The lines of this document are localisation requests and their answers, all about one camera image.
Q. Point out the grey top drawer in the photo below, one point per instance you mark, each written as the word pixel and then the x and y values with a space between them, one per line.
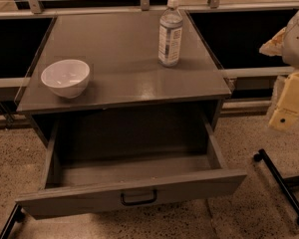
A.
pixel 86 185

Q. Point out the clear plastic water bottle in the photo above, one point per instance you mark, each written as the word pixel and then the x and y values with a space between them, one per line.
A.
pixel 170 31

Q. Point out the grey drawer cabinet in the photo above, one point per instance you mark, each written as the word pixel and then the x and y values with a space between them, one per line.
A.
pixel 122 52

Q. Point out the white ceramic bowl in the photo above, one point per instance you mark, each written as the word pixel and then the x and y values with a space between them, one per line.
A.
pixel 66 78

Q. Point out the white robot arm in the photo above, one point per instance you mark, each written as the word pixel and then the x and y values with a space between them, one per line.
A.
pixel 285 43

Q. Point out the black base leg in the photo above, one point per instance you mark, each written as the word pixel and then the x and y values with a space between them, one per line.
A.
pixel 286 184
pixel 16 216

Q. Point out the black right base leg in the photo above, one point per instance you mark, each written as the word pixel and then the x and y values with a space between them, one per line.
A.
pixel 286 184

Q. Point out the metal window railing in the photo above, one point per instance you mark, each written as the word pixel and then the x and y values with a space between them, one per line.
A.
pixel 26 33

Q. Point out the black left base leg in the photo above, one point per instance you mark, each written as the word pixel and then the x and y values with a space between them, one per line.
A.
pixel 16 216

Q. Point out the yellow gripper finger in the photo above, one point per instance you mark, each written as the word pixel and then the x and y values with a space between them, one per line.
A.
pixel 286 111
pixel 273 47

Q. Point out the black top drawer handle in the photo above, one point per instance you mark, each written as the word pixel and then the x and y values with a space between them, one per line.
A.
pixel 138 198

